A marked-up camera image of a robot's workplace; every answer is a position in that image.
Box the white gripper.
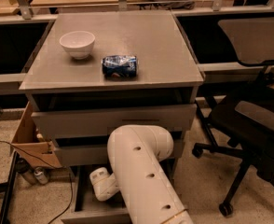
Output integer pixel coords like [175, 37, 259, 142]
[89, 167, 119, 202]

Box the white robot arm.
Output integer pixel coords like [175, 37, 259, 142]
[89, 125, 193, 224]

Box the grey bottom drawer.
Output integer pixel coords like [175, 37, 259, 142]
[62, 157, 182, 224]

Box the grey drawer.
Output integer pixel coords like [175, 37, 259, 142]
[54, 136, 185, 166]
[62, 157, 182, 224]
[32, 105, 196, 139]

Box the grey middle drawer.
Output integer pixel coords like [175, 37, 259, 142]
[54, 136, 185, 166]

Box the grey top drawer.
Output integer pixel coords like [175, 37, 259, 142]
[32, 105, 196, 139]

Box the grey drawer cabinet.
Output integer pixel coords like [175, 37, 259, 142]
[18, 10, 205, 224]

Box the crushed blue soda can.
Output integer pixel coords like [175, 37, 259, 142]
[102, 55, 138, 77]

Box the light bottle on floor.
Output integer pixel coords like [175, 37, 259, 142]
[34, 167, 49, 185]

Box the dark bottle on floor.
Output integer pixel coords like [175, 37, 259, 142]
[15, 158, 36, 185]

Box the brown cardboard box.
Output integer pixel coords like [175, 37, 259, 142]
[12, 103, 62, 169]

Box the black metal stand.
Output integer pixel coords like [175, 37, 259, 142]
[0, 152, 20, 224]

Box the white ceramic bowl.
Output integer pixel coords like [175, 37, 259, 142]
[60, 31, 95, 60]

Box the black office chair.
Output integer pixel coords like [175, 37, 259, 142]
[192, 17, 274, 217]

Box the black floor cable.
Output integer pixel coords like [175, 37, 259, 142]
[0, 137, 75, 224]

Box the metal railing frame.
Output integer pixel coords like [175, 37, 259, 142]
[0, 0, 274, 24]

